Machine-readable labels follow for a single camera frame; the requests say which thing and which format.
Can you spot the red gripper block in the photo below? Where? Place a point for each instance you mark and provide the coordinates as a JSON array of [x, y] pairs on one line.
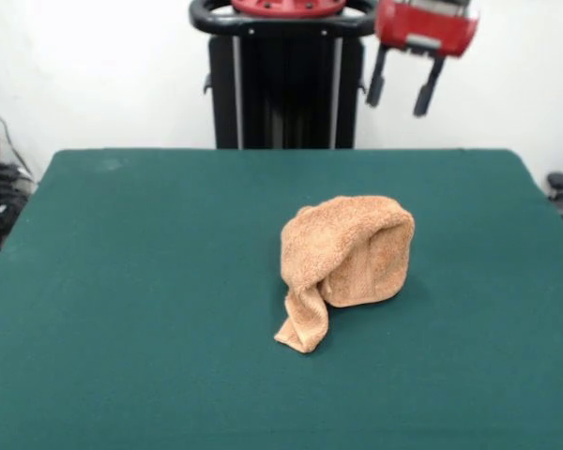
[[427, 23]]

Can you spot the orange terry towel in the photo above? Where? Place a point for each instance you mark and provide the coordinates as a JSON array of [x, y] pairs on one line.
[[328, 244]]

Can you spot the dark green table cloth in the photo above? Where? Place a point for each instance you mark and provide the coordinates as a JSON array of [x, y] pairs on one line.
[[169, 304]]

